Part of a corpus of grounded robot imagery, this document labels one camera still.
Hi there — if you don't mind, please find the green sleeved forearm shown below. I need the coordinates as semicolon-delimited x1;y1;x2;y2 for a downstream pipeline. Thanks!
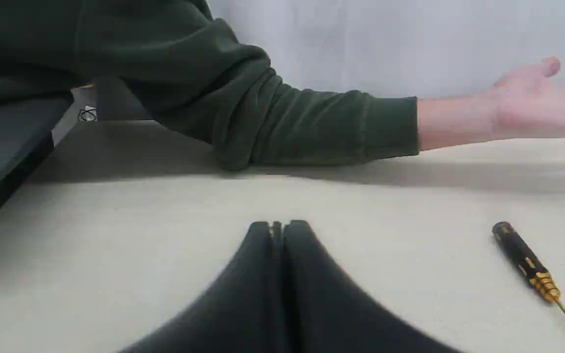
0;0;421;171

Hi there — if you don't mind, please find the person's bare hand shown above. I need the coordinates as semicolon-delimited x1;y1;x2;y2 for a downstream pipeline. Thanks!
491;56;565;139

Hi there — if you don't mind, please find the dark grey chair seat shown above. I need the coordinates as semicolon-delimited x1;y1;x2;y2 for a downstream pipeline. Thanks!
0;95;73;208

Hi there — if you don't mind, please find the black gold precision screwdriver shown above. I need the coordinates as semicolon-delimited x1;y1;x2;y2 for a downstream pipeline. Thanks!
492;222;565;315

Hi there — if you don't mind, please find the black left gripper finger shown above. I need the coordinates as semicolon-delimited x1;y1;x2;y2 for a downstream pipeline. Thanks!
118;221;283;353
282;220;460;353

